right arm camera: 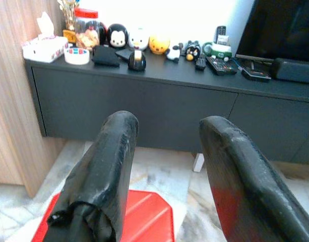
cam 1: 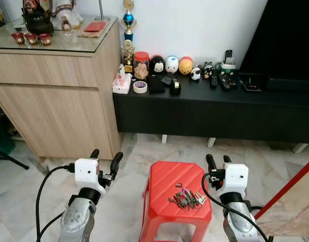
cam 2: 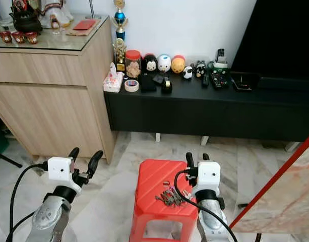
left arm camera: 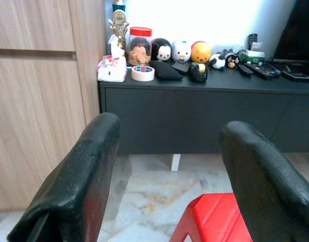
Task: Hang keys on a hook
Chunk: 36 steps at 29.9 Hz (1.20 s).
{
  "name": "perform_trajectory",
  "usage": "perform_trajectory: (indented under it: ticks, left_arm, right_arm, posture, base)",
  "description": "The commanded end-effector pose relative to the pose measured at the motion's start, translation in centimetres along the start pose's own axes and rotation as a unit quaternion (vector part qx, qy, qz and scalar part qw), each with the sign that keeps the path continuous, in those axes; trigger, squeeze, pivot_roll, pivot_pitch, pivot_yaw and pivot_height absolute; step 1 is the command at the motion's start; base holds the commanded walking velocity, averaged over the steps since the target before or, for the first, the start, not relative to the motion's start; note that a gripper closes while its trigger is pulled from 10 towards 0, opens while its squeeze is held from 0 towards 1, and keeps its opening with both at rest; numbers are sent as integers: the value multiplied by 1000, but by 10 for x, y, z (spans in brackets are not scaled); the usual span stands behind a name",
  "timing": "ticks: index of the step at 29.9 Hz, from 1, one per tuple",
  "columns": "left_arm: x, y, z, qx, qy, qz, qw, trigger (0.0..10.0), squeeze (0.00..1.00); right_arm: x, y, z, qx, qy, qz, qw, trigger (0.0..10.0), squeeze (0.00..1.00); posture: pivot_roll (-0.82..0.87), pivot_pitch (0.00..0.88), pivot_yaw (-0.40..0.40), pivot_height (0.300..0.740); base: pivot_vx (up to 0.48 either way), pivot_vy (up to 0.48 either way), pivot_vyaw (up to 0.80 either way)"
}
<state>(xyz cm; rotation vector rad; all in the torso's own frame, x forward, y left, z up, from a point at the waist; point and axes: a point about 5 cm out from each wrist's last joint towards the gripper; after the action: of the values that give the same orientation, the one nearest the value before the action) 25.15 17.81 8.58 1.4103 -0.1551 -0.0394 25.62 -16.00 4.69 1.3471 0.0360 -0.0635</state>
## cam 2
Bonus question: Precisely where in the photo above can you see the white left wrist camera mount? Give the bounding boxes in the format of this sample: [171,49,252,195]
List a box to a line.
[47,157,75,188]

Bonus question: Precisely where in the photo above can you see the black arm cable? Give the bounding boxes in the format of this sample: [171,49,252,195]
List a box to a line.
[6,162,49,242]
[174,169,238,242]

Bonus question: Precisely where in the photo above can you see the light wooden cabinet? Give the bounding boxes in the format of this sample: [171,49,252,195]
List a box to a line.
[0,18,117,164]

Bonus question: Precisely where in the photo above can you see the silver lamp stand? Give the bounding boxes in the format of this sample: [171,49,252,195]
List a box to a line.
[81,0,104,20]

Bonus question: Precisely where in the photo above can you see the white tape roll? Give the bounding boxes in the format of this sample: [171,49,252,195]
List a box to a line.
[124,79,140,93]

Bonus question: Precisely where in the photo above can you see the white round plush toy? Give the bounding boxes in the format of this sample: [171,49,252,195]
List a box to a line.
[157,54,172,73]

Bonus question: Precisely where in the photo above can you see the tall trophy with blue ball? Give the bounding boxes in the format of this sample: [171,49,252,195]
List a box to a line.
[112,0,128,42]

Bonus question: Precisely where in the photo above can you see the black and white figure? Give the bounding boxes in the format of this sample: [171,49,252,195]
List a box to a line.
[195,60,207,78]

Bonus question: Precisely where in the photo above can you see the black incense pot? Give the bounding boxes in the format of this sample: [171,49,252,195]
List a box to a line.
[11,0,44,34]

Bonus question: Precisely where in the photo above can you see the black television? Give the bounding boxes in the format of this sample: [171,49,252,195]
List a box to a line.
[231,0,309,79]

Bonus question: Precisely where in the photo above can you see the white robed figurine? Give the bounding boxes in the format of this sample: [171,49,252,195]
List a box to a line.
[40,0,74,29]

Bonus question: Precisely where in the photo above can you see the red plastic stool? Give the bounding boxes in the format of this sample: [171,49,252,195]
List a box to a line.
[129,159,200,242]

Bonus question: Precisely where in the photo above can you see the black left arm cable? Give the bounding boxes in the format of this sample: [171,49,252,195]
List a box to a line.
[6,162,49,242]

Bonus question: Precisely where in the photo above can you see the black tape dispenser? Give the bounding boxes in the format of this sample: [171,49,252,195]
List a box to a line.
[161,78,173,95]

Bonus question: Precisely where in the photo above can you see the small clear glass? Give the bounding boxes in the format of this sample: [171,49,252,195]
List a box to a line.
[49,14,63,35]

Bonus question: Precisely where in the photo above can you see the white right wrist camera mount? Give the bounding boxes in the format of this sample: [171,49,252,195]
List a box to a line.
[195,161,221,195]

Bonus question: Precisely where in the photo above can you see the yellow round plush toy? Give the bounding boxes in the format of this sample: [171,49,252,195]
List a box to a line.
[171,55,186,74]

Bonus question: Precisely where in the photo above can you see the black mouse plush toy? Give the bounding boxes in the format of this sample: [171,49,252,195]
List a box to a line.
[142,53,158,73]

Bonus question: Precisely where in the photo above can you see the cordless phone in cradle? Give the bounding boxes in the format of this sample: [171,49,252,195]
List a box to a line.
[208,48,229,70]

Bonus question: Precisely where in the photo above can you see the black rectangular tray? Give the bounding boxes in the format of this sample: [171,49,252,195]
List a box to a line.
[230,72,261,92]

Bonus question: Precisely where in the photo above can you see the clear jar with red lid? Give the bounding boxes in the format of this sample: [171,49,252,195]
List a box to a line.
[125,50,142,79]

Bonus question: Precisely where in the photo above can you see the black tripod leg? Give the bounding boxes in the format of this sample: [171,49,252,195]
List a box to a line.
[0,151,23,168]

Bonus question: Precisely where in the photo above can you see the red packet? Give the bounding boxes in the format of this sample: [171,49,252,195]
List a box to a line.
[73,19,97,32]

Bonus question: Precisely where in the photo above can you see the small gold trophy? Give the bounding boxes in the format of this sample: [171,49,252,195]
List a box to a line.
[113,38,127,72]

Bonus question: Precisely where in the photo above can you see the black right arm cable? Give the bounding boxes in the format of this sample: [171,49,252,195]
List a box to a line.
[174,169,238,242]

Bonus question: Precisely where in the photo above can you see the black wallet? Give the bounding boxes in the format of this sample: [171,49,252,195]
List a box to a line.
[138,75,157,93]

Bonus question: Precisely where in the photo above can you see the small panda figure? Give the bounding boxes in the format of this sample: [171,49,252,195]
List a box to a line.
[182,66,194,80]

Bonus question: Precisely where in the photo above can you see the marble pattern table board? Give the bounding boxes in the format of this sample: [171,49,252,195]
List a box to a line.
[229,129,309,237]

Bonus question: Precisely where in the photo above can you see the small red cup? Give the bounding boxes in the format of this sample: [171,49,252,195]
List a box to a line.
[0,31,13,44]
[12,31,26,44]
[25,32,39,45]

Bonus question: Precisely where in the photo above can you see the dark key bunch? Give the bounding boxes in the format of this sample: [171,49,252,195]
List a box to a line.
[155,184,182,207]

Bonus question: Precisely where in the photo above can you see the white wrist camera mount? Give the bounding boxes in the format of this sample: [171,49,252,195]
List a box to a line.
[195,161,221,195]
[47,157,75,188]

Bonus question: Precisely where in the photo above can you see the black low TV console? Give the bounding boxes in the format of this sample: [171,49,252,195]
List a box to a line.
[104,71,309,152]

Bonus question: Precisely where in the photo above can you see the white pink tissue pack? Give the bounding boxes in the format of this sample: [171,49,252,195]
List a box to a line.
[103,63,125,93]

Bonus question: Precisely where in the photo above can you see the wide black remote control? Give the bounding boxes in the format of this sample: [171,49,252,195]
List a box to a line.
[210,74,229,90]

